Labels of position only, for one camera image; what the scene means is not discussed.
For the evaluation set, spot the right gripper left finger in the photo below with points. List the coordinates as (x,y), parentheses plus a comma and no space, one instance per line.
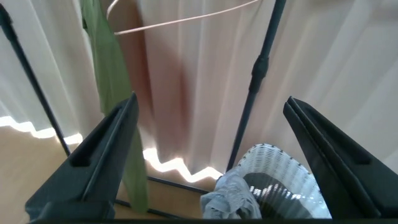
(81,183)

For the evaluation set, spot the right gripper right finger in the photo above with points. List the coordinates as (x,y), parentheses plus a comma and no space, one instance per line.
(351,180)

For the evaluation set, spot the black clothes rack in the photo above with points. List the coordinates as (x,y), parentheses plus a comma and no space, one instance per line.
(259,71)

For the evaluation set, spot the white laundry basket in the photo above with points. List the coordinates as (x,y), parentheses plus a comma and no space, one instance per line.
(280,161)

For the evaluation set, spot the pale blue-grey garment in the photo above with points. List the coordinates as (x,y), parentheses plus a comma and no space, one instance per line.
(227,196)

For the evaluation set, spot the green printed T-shirt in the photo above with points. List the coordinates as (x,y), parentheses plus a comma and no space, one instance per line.
(109,71)

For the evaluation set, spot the beige curtain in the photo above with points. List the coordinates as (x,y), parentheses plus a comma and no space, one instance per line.
(326,62)

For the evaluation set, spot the pink clothes hanger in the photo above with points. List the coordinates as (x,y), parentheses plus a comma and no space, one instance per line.
(186,19)

